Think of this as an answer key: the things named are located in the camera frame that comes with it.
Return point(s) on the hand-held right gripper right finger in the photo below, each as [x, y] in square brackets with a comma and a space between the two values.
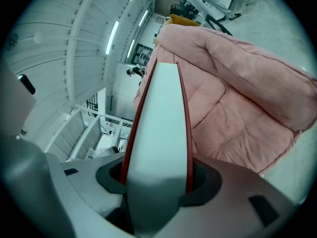
[235, 207]

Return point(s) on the white round ceiling fixture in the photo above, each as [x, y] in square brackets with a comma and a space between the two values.
[39, 37]

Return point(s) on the orange cushion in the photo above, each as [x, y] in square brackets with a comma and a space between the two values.
[183, 20]

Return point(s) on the grey round ceiling fixture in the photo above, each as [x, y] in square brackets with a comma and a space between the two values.
[13, 41]

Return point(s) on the dark glass door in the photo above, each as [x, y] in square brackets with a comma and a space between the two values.
[143, 54]

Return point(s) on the white metal shelf rack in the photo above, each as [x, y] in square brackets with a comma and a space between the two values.
[74, 130]

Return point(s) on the grey chair black frame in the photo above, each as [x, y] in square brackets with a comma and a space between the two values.
[219, 25]

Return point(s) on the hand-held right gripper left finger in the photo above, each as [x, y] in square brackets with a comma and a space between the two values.
[94, 202]

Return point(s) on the black head-mounted camera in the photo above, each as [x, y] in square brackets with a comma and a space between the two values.
[27, 85]

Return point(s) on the red hardcover book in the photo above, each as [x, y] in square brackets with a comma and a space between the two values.
[161, 120]

